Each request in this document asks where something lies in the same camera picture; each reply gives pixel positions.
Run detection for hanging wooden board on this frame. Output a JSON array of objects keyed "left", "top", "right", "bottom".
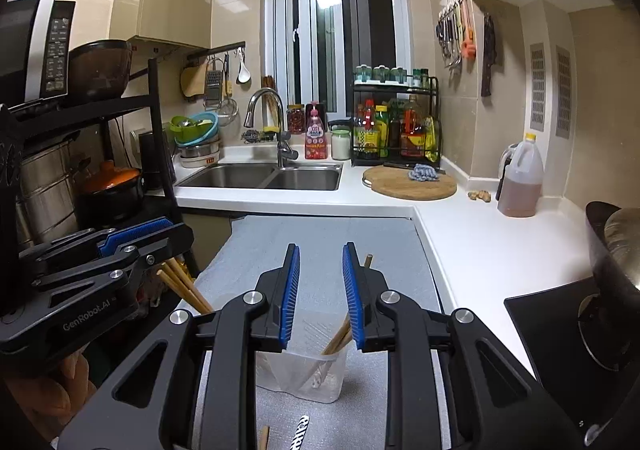
[{"left": 180, "top": 61, "right": 208, "bottom": 101}]

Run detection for clear plastic container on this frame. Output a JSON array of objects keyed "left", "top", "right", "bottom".
[{"left": 255, "top": 330, "right": 350, "bottom": 405}]

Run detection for white framed window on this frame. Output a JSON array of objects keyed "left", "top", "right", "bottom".
[{"left": 267, "top": 0, "right": 416, "bottom": 121}]

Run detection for white jar green lid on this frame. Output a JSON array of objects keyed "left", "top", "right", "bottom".
[{"left": 331, "top": 126, "right": 352, "bottom": 161}]

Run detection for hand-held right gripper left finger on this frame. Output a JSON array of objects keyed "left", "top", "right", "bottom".
[{"left": 56, "top": 242, "right": 302, "bottom": 450}]

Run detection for hanging metal grater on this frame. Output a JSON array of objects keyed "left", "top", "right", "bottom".
[{"left": 203, "top": 57, "right": 223, "bottom": 108}]

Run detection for orange hanging peeler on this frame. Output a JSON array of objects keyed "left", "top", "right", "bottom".
[{"left": 460, "top": 0, "right": 477, "bottom": 61}]

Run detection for plastic oil jug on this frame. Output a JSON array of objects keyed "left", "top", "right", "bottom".
[{"left": 496, "top": 132, "right": 545, "bottom": 218}]

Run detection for person's left hand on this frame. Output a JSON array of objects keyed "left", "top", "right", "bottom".
[{"left": 0, "top": 347, "right": 88, "bottom": 446}]

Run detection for red filled glass jar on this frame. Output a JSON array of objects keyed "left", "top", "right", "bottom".
[{"left": 286, "top": 103, "right": 306, "bottom": 135}]

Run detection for black glass stove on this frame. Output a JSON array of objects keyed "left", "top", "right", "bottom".
[{"left": 504, "top": 275, "right": 640, "bottom": 450}]

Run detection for dark brown bowl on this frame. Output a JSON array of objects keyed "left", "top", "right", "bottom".
[{"left": 67, "top": 40, "right": 133, "bottom": 98}]

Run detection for white spoon striped handle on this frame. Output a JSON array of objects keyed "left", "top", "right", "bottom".
[{"left": 294, "top": 415, "right": 312, "bottom": 450}]

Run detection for round wooden cutting board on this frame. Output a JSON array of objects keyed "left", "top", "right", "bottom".
[{"left": 362, "top": 162, "right": 458, "bottom": 201}]

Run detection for blue dish cloth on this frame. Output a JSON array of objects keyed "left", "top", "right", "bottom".
[{"left": 407, "top": 163, "right": 441, "bottom": 182}]

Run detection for hanging wire strainer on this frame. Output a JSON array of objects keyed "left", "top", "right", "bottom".
[{"left": 216, "top": 97, "right": 240, "bottom": 127}]

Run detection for red dish soap bottle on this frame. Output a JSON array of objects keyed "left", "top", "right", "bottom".
[{"left": 305, "top": 101, "right": 328, "bottom": 161}]

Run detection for grey table mat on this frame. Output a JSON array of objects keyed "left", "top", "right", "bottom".
[{"left": 192, "top": 215, "right": 453, "bottom": 450}]

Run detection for steel kitchen faucet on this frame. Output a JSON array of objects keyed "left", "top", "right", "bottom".
[{"left": 243, "top": 87, "right": 296, "bottom": 170}]

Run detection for row of green spice jars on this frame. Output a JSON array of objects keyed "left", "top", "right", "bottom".
[{"left": 354, "top": 64, "right": 431, "bottom": 90}]

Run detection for stacked steel basins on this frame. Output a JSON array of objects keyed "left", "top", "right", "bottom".
[{"left": 177, "top": 137, "right": 222, "bottom": 158}]

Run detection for black cylinder canister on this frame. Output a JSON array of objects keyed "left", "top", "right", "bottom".
[{"left": 137, "top": 129, "right": 166, "bottom": 191}]

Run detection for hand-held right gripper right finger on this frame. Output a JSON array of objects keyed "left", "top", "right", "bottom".
[{"left": 341, "top": 241, "right": 586, "bottom": 450}]

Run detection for black spice rack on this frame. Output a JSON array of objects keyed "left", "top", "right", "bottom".
[{"left": 350, "top": 75, "right": 442, "bottom": 168}]

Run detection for grey wall vent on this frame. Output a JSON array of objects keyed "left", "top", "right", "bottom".
[
  {"left": 529, "top": 42, "right": 546, "bottom": 126},
  {"left": 555, "top": 45, "right": 572, "bottom": 140}
]

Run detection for hanging kitchen tools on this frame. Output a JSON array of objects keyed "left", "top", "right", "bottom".
[{"left": 436, "top": 5, "right": 463, "bottom": 68}]

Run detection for black shelf rack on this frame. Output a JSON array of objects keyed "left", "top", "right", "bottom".
[{"left": 0, "top": 57, "right": 188, "bottom": 281}]

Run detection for black wall rail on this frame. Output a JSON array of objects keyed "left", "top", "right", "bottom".
[{"left": 185, "top": 41, "right": 247, "bottom": 66}]

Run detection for hanging cleaver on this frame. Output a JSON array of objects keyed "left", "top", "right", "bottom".
[{"left": 480, "top": 12, "right": 498, "bottom": 98}]

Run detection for black wok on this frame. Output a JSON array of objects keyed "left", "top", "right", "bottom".
[{"left": 577, "top": 200, "right": 640, "bottom": 373}]

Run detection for large steel pot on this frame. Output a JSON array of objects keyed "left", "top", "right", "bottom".
[{"left": 17, "top": 142, "right": 81, "bottom": 243}]

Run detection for steel double sink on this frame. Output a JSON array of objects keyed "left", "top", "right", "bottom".
[{"left": 175, "top": 162, "right": 345, "bottom": 192}]

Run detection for black microwave oven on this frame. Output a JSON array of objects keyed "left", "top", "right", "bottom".
[{"left": 0, "top": 0, "right": 77, "bottom": 106}]

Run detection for stack of colourful bowls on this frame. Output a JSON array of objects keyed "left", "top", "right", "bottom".
[{"left": 170, "top": 111, "right": 220, "bottom": 143}]

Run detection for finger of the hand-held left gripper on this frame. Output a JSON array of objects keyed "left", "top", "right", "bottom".
[
  {"left": 17, "top": 217, "right": 195, "bottom": 277},
  {"left": 31, "top": 249, "right": 168, "bottom": 298}
]

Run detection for orange lidded pot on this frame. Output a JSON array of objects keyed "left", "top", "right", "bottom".
[{"left": 75, "top": 160, "right": 146, "bottom": 226}]

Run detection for row of sauce bottles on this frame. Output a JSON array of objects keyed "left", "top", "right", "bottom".
[{"left": 353, "top": 97, "right": 443, "bottom": 163}]

